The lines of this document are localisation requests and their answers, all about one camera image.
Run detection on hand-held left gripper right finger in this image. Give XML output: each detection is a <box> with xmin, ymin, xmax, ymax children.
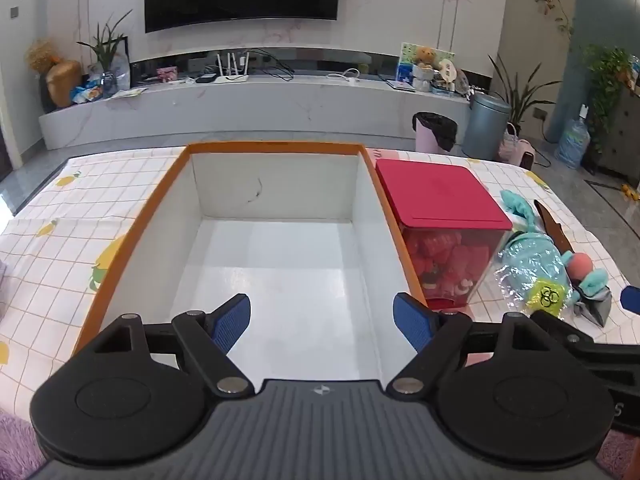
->
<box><xmin>386</xmin><ymin>292</ymin><xmax>553</xmax><ymax>397</ymax></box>

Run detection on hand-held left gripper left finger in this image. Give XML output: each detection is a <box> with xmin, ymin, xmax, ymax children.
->
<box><xmin>92</xmin><ymin>293</ymin><xmax>252</xmax><ymax>397</ymax></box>

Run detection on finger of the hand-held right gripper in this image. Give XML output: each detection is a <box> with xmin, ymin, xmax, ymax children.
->
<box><xmin>620</xmin><ymin>285</ymin><xmax>640</xmax><ymax>317</ymax></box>
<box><xmin>529</xmin><ymin>309</ymin><xmax>640</xmax><ymax>386</ymax></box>

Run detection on orange-rimmed white box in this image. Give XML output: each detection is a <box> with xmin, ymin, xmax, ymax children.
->
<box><xmin>72</xmin><ymin>141</ymin><xmax>428</xmax><ymax>383</ymax></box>

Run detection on brown soft piece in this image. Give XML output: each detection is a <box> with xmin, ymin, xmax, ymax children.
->
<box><xmin>534</xmin><ymin>199</ymin><xmax>573</xmax><ymax>253</ymax></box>

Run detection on teal plush toy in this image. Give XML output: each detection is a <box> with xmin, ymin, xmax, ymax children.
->
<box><xmin>492</xmin><ymin>189</ymin><xmax>610</xmax><ymax>318</ymax></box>

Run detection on small grey object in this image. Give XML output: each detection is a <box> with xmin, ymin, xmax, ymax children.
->
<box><xmin>574</xmin><ymin>285</ymin><xmax>612</xmax><ymax>328</ymax></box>

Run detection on red-lidded clear box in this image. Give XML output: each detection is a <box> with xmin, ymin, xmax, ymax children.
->
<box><xmin>375</xmin><ymin>158</ymin><xmax>514</xmax><ymax>311</ymax></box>

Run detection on grey cabinet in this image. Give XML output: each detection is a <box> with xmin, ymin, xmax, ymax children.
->
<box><xmin>597</xmin><ymin>80</ymin><xmax>640</xmax><ymax>187</ymax></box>

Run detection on blue water jug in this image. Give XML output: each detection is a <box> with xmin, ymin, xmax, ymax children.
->
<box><xmin>555</xmin><ymin>105</ymin><xmax>592</xmax><ymax>169</ymax></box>

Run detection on pink bin with black bag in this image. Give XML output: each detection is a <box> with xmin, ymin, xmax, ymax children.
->
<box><xmin>412</xmin><ymin>111</ymin><xmax>458</xmax><ymax>154</ymax></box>

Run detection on lemon-print checked blanket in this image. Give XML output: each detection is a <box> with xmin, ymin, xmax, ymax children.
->
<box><xmin>0</xmin><ymin>146</ymin><xmax>640</xmax><ymax>441</ymax></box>

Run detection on pink heater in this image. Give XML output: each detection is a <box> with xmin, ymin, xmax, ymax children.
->
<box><xmin>499</xmin><ymin>122</ymin><xmax>537</xmax><ymax>169</ymax></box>

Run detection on grey pedal bin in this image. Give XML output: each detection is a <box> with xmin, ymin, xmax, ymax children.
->
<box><xmin>462</xmin><ymin>92</ymin><xmax>512</xmax><ymax>160</ymax></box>

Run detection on marble television console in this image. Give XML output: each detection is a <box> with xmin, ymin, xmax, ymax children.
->
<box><xmin>39</xmin><ymin>49</ymin><xmax>473</xmax><ymax>152</ymax></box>

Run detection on leafy plant on cabinet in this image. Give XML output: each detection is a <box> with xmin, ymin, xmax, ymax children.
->
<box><xmin>582</xmin><ymin>45</ymin><xmax>637</xmax><ymax>152</ymax></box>

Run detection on long-leaved floor plant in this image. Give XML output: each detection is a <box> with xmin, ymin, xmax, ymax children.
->
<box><xmin>487</xmin><ymin>52</ymin><xmax>562</xmax><ymax>137</ymax></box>

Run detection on purple fluffy rug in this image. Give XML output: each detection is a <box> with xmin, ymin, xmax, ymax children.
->
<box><xmin>0</xmin><ymin>407</ymin><xmax>47</xmax><ymax>480</ymax></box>

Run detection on white router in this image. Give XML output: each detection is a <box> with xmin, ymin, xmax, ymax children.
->
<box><xmin>216</xmin><ymin>51</ymin><xmax>251</xmax><ymax>84</ymax></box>

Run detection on brown teddy bear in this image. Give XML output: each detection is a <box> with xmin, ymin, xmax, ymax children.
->
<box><xmin>411</xmin><ymin>46</ymin><xmax>441</xmax><ymax>92</ymax></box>

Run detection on stuffed toys on shelf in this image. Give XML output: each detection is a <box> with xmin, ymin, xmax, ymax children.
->
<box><xmin>397</xmin><ymin>42</ymin><xmax>456</xmax><ymax>87</ymax></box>

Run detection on blue snack bag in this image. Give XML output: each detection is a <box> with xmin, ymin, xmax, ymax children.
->
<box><xmin>70</xmin><ymin>82</ymin><xmax>108</xmax><ymax>104</ymax></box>

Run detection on golden vase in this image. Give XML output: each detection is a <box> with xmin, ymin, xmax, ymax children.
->
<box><xmin>46</xmin><ymin>59</ymin><xmax>83</xmax><ymax>108</ymax></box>

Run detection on green plant in glass vase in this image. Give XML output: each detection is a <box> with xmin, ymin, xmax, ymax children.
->
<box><xmin>76</xmin><ymin>9</ymin><xmax>133</xmax><ymax>98</ymax></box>

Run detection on dried yellow flowers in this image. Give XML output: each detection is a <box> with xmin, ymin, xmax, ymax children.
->
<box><xmin>26</xmin><ymin>39</ymin><xmax>61</xmax><ymax>73</ymax></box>

